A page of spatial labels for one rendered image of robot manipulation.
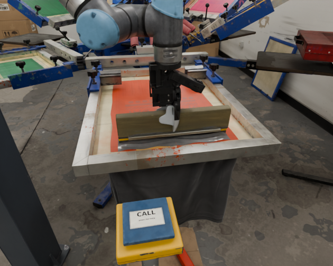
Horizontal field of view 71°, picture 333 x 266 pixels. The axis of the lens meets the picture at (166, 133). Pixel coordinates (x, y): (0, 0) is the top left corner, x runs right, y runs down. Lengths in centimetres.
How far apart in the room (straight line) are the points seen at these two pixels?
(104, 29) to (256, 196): 172
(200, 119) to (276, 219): 128
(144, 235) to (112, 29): 41
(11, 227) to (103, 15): 104
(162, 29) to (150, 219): 43
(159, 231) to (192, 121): 37
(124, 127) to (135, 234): 33
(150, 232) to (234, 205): 142
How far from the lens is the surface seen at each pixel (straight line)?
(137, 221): 51
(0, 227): 135
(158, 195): 87
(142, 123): 70
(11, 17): 514
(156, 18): 61
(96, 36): 51
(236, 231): 173
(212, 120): 75
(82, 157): 66
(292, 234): 185
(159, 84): 65
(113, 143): 76
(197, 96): 106
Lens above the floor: 138
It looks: 33 degrees down
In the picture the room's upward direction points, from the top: straight up
